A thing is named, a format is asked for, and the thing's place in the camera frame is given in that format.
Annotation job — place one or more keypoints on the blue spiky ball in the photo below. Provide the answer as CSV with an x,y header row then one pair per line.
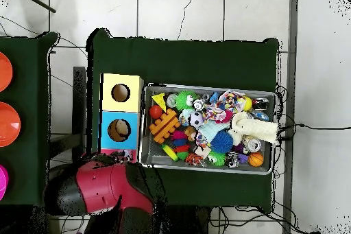
x,y
222,141

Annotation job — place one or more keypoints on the black and white soccer ball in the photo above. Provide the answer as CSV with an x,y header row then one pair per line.
x,y
196,118

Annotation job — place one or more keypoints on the pink bowl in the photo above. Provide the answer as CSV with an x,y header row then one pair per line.
x,y
3,182

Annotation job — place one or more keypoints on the wooden box with three holes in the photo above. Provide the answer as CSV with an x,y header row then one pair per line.
x,y
107,135

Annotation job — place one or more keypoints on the red ball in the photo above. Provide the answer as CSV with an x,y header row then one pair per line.
x,y
156,112

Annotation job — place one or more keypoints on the green fuzzy toy with eyes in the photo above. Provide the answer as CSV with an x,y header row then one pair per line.
x,y
185,99

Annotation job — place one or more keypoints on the yellow cheese wedge toy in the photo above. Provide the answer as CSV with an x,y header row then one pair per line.
x,y
159,101

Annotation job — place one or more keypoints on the small orange basketball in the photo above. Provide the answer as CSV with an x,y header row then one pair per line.
x,y
255,159

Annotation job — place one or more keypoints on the yellow ball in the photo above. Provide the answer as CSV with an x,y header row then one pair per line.
x,y
248,103

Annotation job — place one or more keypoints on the black rod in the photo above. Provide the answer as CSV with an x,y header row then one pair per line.
x,y
35,0

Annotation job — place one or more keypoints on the cream waffle cloth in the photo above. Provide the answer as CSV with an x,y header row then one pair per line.
x,y
255,128

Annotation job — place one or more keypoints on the side table with green cloth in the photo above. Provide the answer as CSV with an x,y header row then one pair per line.
x,y
27,151

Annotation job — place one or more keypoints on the orange striped tiger toy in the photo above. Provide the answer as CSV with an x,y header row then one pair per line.
x,y
193,159

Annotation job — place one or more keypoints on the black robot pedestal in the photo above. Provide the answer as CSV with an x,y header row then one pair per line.
x,y
186,223

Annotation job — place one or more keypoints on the crushed silver can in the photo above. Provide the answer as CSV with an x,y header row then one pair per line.
x,y
253,145

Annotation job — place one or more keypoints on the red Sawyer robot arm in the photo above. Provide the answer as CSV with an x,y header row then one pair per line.
x,y
101,187

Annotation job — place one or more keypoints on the orange bowl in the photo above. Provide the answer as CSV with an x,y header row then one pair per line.
x,y
4,72
8,125

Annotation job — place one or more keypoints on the orange plastic building block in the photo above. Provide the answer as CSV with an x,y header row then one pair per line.
x,y
164,126

